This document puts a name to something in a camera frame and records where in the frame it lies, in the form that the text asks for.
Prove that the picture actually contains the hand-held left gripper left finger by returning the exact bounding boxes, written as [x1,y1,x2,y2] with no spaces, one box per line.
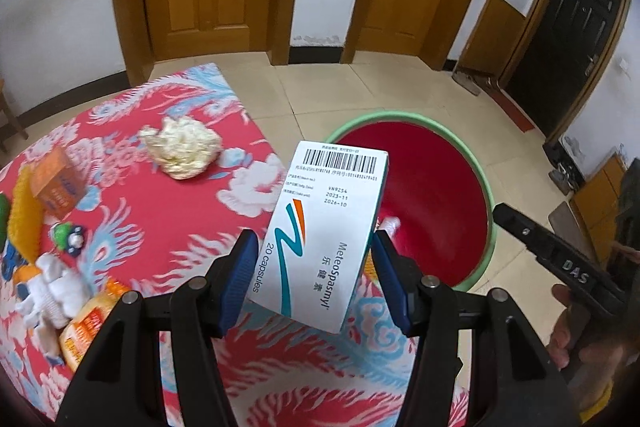
[55,229,261,427]

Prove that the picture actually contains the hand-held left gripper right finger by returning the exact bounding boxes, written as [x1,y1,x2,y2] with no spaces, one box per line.
[371,229,583,427]

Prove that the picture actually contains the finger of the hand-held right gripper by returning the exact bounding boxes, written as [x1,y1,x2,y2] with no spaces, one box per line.
[492,203,626,313]

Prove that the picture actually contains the white medicine box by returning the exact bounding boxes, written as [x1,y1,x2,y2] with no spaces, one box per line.
[248,141,390,334]

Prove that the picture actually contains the red basin with green rim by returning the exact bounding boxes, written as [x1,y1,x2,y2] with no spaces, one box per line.
[322,111,497,293]

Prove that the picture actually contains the white paper ball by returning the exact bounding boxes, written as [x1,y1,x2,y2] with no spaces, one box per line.
[138,115,223,180]

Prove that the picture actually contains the yellow orange snack packet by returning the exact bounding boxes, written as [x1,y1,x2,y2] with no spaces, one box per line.
[59,279,133,370]

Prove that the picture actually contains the white plush toy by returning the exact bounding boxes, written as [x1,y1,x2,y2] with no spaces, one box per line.
[15,253,91,363]

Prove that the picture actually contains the yellow sponge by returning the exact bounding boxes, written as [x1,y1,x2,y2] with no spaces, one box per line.
[9,167,48,260]

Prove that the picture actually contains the person's right forearm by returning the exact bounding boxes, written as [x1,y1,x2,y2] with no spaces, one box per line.
[579,379,617,424]

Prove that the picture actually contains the person's right hand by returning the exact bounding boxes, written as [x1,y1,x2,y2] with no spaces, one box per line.
[546,284,632,389]

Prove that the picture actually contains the low wooden cabinet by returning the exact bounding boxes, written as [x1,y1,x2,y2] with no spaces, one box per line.
[569,154,632,260]

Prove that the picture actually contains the dark shoes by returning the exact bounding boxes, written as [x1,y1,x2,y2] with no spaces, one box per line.
[544,139,587,196]

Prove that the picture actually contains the red printed tablecloth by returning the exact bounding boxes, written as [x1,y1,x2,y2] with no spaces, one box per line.
[0,63,471,427]

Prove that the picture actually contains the red doormat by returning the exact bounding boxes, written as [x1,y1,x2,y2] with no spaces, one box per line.
[487,87,536,132]

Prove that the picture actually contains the small green black toy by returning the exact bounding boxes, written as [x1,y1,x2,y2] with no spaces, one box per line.
[50,222,88,255]

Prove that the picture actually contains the black door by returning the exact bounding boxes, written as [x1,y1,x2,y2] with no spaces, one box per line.
[500,0,633,142]

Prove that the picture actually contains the orange cardboard box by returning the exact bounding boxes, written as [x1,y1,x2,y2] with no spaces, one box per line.
[30,147,87,220]

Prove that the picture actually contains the blue toy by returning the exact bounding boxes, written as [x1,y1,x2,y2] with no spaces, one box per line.
[0,241,27,279]

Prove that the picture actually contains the wooden chair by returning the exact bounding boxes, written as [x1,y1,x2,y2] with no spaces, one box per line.
[0,79,29,154]

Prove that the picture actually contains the wooden wall panel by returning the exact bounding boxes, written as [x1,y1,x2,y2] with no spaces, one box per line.
[457,0,527,78]

